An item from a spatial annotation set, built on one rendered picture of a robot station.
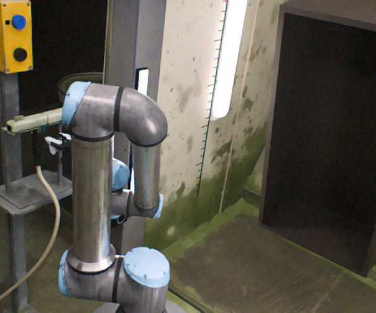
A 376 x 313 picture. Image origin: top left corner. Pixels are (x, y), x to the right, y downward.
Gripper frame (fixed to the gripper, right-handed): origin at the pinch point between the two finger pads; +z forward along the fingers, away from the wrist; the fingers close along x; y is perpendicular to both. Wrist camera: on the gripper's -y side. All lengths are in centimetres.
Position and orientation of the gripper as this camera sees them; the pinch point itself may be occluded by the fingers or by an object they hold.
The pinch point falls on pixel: (53, 135)
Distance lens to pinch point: 186.4
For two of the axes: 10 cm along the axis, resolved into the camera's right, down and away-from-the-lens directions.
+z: -7.8, -3.6, 5.1
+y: -1.2, 8.9, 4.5
